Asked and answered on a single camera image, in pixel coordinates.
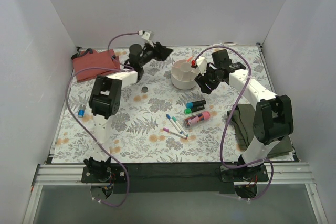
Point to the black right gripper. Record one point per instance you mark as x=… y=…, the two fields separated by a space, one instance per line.
x=207 y=81

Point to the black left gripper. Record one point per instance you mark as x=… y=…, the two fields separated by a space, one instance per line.
x=157 y=51

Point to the white divided round container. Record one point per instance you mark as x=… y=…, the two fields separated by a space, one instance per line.
x=183 y=75

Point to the blue capped black highlighter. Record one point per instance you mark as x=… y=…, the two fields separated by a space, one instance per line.
x=195 y=104

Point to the green capped black highlighter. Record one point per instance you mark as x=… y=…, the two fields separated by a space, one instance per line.
x=194 y=109

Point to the teal capped white marker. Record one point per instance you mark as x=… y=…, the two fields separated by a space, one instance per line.
x=180 y=127

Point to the blue capped white marker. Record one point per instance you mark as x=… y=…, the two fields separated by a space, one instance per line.
x=174 y=124

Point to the pink capped white marker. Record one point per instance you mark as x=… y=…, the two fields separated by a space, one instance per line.
x=174 y=133

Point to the blue grey glue stick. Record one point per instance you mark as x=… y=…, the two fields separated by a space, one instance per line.
x=81 y=111

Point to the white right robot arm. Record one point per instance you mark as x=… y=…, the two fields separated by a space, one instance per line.
x=273 y=119

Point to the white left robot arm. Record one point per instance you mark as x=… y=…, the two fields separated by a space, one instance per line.
x=105 y=98

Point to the pink transparent pencil case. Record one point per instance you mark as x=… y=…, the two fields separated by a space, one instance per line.
x=196 y=119

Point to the small dark round cap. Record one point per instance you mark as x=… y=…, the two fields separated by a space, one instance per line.
x=144 y=89

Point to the olive green folded cloth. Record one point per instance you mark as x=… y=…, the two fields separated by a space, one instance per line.
x=242 y=120

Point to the red folded cloth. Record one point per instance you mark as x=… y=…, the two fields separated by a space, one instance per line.
x=90 y=63

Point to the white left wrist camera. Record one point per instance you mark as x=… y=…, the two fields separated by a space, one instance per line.
x=147 y=36

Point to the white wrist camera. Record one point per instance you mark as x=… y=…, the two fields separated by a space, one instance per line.
x=199 y=65
x=147 y=36

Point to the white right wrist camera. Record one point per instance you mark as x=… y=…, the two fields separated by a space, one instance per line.
x=199 y=65

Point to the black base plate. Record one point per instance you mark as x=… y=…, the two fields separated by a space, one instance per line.
x=169 y=177

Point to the aluminium front rail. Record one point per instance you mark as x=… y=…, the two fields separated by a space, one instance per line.
x=174 y=193

